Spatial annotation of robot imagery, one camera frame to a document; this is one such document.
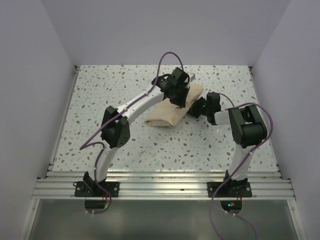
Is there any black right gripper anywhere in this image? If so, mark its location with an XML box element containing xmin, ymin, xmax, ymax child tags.
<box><xmin>181</xmin><ymin>96</ymin><xmax>210</xmax><ymax>119</ymax></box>

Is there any beige cloth mat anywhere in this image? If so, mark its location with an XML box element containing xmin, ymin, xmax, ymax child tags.
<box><xmin>144</xmin><ymin>83</ymin><xmax>204</xmax><ymax>127</ymax></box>

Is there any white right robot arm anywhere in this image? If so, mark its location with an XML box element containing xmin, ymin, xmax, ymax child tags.
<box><xmin>187</xmin><ymin>92</ymin><xmax>272</xmax><ymax>197</ymax></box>

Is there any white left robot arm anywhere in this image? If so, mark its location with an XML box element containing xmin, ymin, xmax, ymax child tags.
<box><xmin>80</xmin><ymin>67</ymin><xmax>195</xmax><ymax>197</ymax></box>

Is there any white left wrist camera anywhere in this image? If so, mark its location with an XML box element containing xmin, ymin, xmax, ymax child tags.
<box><xmin>187</xmin><ymin>72</ymin><xmax>196</xmax><ymax>82</ymax></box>

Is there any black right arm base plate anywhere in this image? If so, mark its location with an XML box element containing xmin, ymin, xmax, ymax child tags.
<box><xmin>206</xmin><ymin>180</ymin><xmax>253</xmax><ymax>198</ymax></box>

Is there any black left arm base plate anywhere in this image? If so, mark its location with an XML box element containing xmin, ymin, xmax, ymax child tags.
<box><xmin>73</xmin><ymin>181</ymin><xmax>120</xmax><ymax>198</ymax></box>

